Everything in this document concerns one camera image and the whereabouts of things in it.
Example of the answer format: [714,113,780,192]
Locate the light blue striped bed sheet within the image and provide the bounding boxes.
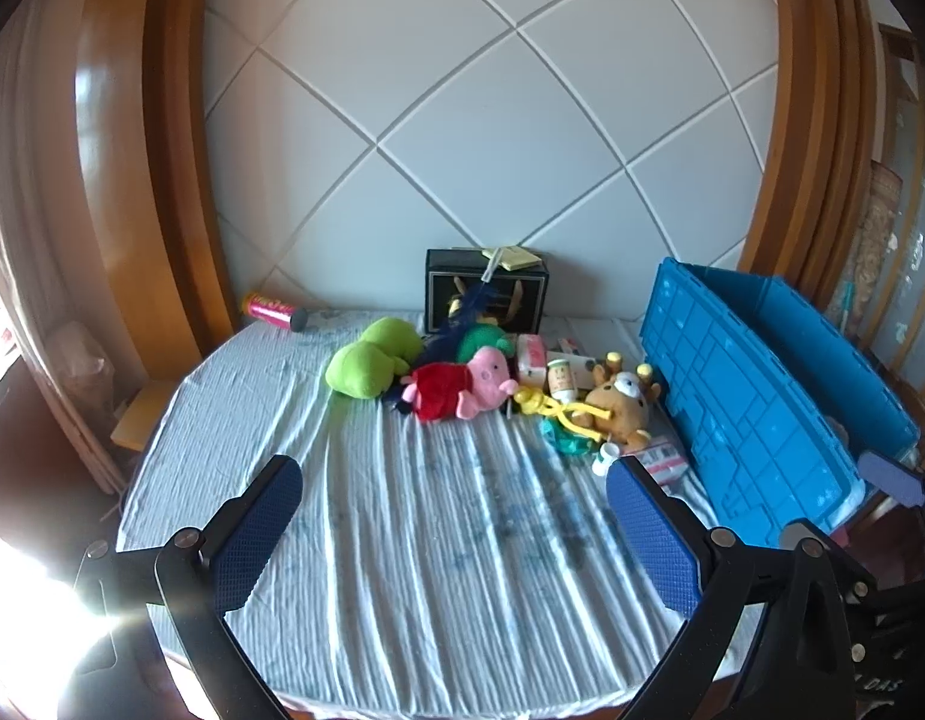
[118,307,869,707]

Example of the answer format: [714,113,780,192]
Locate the green plush toy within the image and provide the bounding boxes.
[325,317,426,401]

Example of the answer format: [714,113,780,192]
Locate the rolled patterned carpet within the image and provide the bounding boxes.
[845,161,908,302]

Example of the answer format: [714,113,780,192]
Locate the black decorated box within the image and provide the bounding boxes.
[424,247,549,337]

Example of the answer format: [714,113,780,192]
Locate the pink and white box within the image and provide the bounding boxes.
[631,437,689,485]

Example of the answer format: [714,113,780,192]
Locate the frosted glass slatted partition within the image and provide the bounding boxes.
[852,0,925,391]

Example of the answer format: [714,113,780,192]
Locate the brown bear plush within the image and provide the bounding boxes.
[586,351,663,452]

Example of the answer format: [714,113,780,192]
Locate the wooden nightstand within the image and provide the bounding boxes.
[110,379,180,452]

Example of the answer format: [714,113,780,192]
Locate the blue feather wand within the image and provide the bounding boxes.
[419,251,503,370]

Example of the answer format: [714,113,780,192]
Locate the pink cylindrical can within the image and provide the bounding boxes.
[239,292,314,333]

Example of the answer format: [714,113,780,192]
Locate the round dark green plush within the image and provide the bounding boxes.
[455,324,513,365]

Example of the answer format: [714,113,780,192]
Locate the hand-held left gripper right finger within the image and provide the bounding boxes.
[605,455,857,720]

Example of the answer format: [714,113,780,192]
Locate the blue plastic crate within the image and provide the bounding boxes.
[638,256,924,550]

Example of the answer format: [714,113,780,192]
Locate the teal rubber toy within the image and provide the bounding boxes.
[539,420,606,459]

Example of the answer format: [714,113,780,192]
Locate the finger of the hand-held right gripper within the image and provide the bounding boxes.
[857,450,925,509]

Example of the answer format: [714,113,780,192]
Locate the cream bottle toy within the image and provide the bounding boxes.
[546,360,581,404]

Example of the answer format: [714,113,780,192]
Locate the pink pig plush red dress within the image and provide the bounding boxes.
[398,347,521,423]

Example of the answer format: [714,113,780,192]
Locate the wooden headboard frame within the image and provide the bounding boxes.
[738,0,884,295]
[73,0,237,362]

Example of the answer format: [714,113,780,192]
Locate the clear plastic bag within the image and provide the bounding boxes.
[53,321,122,421]

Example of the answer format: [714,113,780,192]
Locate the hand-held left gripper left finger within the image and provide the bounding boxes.
[73,454,306,720]

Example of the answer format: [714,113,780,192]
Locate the yellow sticky notes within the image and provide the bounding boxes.
[481,244,543,272]

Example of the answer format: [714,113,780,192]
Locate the yellow rubber toy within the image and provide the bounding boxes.
[511,384,611,437]

